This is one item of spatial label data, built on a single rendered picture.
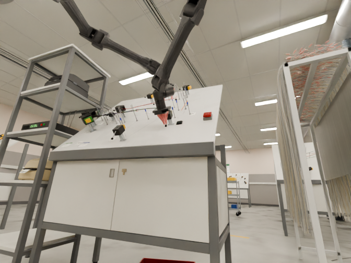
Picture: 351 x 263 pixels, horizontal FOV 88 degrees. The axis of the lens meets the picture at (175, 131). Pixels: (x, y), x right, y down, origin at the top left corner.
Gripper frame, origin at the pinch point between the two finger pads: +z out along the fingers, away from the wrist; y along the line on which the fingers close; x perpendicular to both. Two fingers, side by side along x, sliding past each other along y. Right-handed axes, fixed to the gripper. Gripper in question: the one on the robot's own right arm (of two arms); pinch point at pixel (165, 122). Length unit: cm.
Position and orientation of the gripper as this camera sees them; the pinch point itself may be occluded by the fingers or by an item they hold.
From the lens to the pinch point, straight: 110.2
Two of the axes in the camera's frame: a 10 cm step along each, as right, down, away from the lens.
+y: -9.6, 1.4, 2.6
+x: -2.0, 3.5, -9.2
